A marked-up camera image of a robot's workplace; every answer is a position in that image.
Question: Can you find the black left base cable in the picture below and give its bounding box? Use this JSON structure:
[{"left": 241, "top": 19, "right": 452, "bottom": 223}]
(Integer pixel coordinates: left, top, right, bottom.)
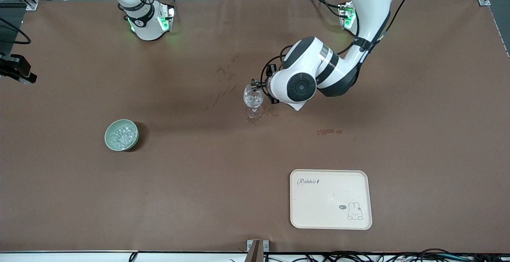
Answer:
[{"left": 306, "top": 0, "right": 344, "bottom": 19}]

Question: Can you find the cream rabbit print tray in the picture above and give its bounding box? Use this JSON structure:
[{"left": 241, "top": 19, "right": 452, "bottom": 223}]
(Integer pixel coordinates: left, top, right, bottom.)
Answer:
[{"left": 290, "top": 169, "right": 373, "bottom": 230}]

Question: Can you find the grey metal edge bracket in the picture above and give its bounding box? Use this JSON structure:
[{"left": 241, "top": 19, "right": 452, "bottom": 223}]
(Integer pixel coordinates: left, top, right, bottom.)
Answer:
[{"left": 247, "top": 240, "right": 269, "bottom": 253}]

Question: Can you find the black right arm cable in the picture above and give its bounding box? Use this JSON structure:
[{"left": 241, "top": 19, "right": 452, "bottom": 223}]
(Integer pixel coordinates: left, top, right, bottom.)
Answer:
[{"left": 0, "top": 17, "right": 32, "bottom": 45}]

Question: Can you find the brown camera pole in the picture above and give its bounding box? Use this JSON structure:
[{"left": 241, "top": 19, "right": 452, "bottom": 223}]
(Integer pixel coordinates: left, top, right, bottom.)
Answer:
[{"left": 248, "top": 241, "right": 263, "bottom": 262}]

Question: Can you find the green ceramic bowl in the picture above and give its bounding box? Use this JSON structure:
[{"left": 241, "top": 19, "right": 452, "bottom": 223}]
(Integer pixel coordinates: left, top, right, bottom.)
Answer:
[{"left": 104, "top": 119, "right": 139, "bottom": 152}]

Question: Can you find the brown table cover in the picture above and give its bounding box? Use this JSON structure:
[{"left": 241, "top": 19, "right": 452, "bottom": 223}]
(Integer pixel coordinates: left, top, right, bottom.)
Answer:
[{"left": 0, "top": 0, "right": 510, "bottom": 254}]

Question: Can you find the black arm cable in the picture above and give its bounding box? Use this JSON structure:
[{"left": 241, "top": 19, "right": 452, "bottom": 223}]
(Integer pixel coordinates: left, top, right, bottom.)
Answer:
[
  {"left": 261, "top": 0, "right": 417, "bottom": 95},
  {"left": 0, "top": 17, "right": 32, "bottom": 45}
]

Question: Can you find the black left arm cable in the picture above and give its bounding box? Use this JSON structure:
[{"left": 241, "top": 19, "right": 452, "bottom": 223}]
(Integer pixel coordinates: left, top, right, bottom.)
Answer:
[{"left": 261, "top": 0, "right": 417, "bottom": 95}]

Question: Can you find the clear stemmed wine glass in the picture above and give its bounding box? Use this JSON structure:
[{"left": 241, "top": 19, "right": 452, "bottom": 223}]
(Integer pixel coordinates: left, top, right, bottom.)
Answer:
[{"left": 243, "top": 84, "right": 265, "bottom": 119}]

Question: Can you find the black cable bundle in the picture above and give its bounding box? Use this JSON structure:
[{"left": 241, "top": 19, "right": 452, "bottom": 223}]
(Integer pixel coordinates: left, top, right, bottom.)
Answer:
[{"left": 229, "top": 248, "right": 510, "bottom": 262}]

